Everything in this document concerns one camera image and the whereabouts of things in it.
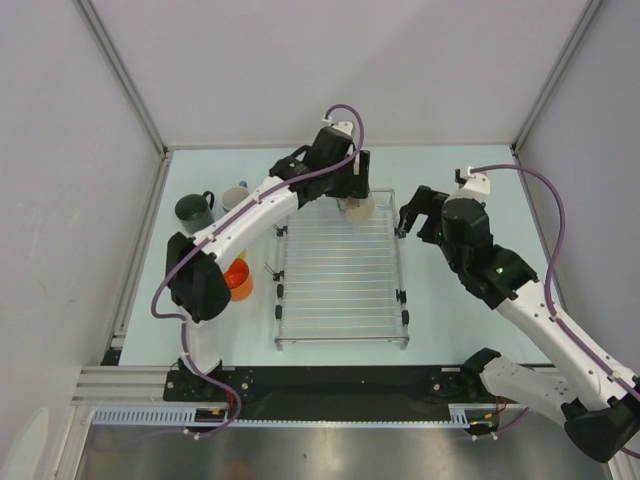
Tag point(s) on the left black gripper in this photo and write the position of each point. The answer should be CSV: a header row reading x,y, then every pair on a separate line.
x,y
356,185

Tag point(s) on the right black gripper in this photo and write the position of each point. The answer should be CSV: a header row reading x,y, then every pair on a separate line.
x,y
426,201

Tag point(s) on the beige printed mug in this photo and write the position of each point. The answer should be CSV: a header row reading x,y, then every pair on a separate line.
x,y
356,212

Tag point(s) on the light blue mug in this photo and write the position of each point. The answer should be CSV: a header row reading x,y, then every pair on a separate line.
x,y
234,196

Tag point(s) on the dark grey mug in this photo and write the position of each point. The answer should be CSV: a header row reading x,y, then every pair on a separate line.
x,y
195,211

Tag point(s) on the orange mug black handle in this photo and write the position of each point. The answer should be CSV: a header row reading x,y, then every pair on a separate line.
x,y
239,280

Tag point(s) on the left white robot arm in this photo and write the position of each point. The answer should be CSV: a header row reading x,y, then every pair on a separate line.
x,y
333,165

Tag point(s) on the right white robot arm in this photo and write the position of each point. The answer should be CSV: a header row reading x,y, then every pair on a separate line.
x,y
596,399

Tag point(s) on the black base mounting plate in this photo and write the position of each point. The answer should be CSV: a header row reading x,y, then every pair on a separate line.
x,y
353,393

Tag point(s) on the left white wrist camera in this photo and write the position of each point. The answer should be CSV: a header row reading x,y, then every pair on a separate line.
x,y
346,127

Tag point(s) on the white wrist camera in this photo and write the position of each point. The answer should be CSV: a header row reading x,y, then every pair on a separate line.
x,y
474,186
346,127

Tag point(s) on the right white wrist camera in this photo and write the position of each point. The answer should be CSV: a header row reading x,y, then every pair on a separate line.
x,y
474,186

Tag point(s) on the metal wire dish rack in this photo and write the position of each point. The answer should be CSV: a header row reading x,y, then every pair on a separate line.
x,y
339,274

